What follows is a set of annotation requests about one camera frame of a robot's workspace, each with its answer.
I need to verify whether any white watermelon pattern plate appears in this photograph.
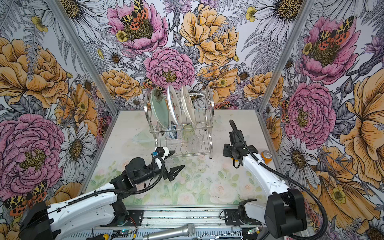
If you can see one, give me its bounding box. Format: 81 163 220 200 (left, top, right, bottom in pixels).
167 85 182 126

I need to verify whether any green glass jar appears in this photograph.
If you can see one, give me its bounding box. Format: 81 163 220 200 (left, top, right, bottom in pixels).
182 124 195 142

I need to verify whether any orange soda can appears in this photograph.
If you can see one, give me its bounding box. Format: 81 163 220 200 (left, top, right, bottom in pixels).
261 150 273 165

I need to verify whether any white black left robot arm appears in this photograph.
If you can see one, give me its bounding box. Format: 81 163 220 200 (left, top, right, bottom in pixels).
19 148 184 240

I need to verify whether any cream white plate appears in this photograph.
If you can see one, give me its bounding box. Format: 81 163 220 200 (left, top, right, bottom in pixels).
181 86 196 125

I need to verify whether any aluminium corner post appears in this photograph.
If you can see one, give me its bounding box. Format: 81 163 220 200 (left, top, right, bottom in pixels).
47 1 119 116
257 0 315 115

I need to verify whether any aluminium corner post left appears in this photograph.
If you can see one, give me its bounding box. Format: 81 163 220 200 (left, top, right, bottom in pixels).
47 1 119 116

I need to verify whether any aluminium corner post right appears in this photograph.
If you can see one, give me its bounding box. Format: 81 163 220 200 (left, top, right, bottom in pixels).
257 0 315 115

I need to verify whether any clear glass cup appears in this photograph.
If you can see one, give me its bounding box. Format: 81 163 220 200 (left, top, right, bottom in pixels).
187 136 201 154

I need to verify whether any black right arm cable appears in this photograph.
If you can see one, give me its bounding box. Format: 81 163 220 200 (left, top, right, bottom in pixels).
236 128 328 240

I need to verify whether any silver microphone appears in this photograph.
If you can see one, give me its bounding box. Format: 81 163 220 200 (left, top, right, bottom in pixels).
143 224 195 240

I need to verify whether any aluminium front rail frame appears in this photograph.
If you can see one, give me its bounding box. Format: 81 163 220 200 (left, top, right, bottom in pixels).
67 205 274 240

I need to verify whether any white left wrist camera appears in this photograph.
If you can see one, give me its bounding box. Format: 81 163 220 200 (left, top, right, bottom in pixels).
152 147 169 160

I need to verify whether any blue white porcelain bowl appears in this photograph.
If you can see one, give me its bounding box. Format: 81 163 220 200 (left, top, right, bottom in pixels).
166 121 178 140

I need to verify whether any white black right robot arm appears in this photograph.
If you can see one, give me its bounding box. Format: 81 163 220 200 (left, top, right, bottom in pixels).
223 120 307 239

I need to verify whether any pale green plate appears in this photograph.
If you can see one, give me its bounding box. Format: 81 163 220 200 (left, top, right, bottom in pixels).
151 89 170 127

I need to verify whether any chrome wire dish rack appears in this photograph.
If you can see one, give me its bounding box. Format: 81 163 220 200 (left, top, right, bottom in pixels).
144 88 214 159

